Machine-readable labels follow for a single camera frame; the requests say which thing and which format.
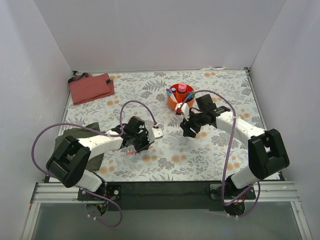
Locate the red folded cloth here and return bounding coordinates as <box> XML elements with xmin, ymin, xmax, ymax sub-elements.
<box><xmin>68</xmin><ymin>72</ymin><xmax>115</xmax><ymax>105</ymax></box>

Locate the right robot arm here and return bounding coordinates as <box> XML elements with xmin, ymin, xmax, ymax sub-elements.
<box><xmin>175</xmin><ymin>94</ymin><xmax>290</xmax><ymax>199</ymax></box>

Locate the dark green cloth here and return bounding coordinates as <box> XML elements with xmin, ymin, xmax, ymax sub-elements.
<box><xmin>54</xmin><ymin>127</ymin><xmax>104</xmax><ymax>172</ymax></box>

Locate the blue capped white marker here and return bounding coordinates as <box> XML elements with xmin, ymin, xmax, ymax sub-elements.
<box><xmin>166</xmin><ymin>88</ymin><xmax>178</xmax><ymax>103</ymax></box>

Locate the pink capped pen tube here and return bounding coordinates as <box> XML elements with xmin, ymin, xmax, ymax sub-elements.
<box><xmin>176</xmin><ymin>83</ymin><xmax>187</xmax><ymax>94</ymax></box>

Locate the orange round organizer container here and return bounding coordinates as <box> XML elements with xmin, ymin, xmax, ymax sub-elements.
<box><xmin>167</xmin><ymin>83</ymin><xmax>195</xmax><ymax>110</ymax></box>

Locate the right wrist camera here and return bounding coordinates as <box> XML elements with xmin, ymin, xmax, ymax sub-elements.
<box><xmin>175</xmin><ymin>102</ymin><xmax>190</xmax><ymax>120</ymax></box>

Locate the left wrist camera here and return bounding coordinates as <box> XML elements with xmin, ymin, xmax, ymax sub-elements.
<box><xmin>148</xmin><ymin>123</ymin><xmax>164</xmax><ymax>142</ymax></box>

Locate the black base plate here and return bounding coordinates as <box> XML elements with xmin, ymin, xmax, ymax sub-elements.
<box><xmin>77</xmin><ymin>180</ymin><xmax>257</xmax><ymax>212</ymax></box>

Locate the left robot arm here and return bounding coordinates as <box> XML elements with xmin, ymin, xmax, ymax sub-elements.
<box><xmin>46</xmin><ymin>116</ymin><xmax>163</xmax><ymax>200</ymax></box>

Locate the floral table mat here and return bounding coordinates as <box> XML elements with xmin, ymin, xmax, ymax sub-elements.
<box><xmin>63</xmin><ymin>70</ymin><xmax>264</xmax><ymax>182</ymax></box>

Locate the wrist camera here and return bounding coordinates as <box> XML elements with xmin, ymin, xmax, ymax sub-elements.
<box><xmin>175</xmin><ymin>102</ymin><xmax>190</xmax><ymax>120</ymax></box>
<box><xmin>148</xmin><ymin>123</ymin><xmax>164</xmax><ymax>142</ymax></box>

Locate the blue black highlighter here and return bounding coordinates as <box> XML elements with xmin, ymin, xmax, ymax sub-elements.
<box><xmin>186</xmin><ymin>93</ymin><xmax>195</xmax><ymax>102</ymax></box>

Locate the aluminium frame rail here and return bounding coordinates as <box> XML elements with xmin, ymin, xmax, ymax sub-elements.
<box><xmin>22</xmin><ymin>181</ymin><xmax>312</xmax><ymax>240</ymax></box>

